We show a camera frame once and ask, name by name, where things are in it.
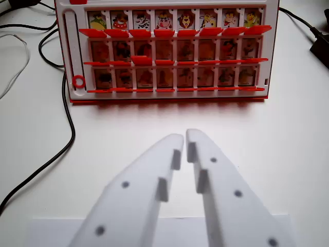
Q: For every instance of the black power adapter box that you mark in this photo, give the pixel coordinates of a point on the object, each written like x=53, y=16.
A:
x=321, y=49

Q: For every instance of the red and white game board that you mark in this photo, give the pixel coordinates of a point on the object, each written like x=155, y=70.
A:
x=167, y=51

